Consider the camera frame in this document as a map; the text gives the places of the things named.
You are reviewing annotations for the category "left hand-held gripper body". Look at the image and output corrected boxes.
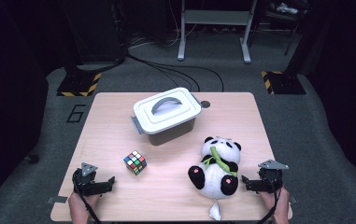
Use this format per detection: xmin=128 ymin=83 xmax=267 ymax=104
xmin=72 ymin=161 xmax=106 ymax=197

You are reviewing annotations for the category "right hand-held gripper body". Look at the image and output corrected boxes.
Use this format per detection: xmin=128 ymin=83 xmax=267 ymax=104
xmin=255 ymin=159 xmax=290 ymax=194

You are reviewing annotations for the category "panda plush toy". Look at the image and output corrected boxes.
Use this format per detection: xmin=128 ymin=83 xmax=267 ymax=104
xmin=187 ymin=135 xmax=243 ymax=222

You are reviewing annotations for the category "colourful puzzle cube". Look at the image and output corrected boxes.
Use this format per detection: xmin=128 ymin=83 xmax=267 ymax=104
xmin=122 ymin=149 xmax=148 ymax=176

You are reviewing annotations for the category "grey plastic storage box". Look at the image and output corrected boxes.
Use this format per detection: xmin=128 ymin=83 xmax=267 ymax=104
xmin=131 ymin=92 xmax=202 ymax=147

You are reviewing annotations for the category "white box lid grey handle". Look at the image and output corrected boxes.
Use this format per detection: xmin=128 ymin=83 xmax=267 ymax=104
xmin=133 ymin=87 xmax=203 ymax=135

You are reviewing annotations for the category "person's left hand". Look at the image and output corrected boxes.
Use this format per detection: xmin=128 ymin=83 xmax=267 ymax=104
xmin=67 ymin=189 xmax=103 ymax=224

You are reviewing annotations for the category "person's right hand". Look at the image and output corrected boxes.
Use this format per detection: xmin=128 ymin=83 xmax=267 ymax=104
xmin=258 ymin=186 xmax=292 ymax=224

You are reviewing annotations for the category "small black round floor object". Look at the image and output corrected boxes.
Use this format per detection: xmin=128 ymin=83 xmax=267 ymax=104
xmin=25 ymin=154 xmax=40 ymax=165

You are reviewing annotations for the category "black yellow striped stand base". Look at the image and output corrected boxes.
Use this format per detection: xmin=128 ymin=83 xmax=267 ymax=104
xmin=56 ymin=72 xmax=103 ymax=97
xmin=261 ymin=70 xmax=306 ymax=95

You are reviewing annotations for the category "black cabinet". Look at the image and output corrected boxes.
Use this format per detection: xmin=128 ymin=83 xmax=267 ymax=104
xmin=60 ymin=0 xmax=127 ymax=63

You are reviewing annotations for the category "dark chair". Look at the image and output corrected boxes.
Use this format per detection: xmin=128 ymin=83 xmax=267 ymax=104
xmin=253 ymin=0 xmax=305 ymax=57

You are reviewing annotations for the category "white crumpled cloth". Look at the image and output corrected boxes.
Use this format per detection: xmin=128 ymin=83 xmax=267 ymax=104
xmin=275 ymin=2 xmax=300 ymax=15

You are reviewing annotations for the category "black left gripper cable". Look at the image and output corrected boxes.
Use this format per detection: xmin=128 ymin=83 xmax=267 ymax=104
xmin=72 ymin=176 xmax=102 ymax=224

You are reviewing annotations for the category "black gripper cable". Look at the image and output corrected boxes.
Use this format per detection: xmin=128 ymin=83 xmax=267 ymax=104
xmin=72 ymin=176 xmax=102 ymax=224
xmin=256 ymin=186 xmax=283 ymax=224

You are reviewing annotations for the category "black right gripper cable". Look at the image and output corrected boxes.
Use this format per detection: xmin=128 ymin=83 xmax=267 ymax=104
xmin=256 ymin=186 xmax=283 ymax=224

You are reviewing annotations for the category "black floor cable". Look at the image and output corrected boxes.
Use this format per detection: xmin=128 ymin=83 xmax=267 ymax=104
xmin=147 ymin=62 xmax=201 ymax=93
xmin=126 ymin=50 xmax=225 ymax=93

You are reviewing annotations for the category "white floor cable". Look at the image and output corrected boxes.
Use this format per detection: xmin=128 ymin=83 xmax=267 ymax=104
xmin=128 ymin=18 xmax=198 ymax=50

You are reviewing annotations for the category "white metal stand frame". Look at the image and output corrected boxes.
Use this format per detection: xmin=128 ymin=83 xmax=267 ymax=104
xmin=177 ymin=0 xmax=259 ymax=64

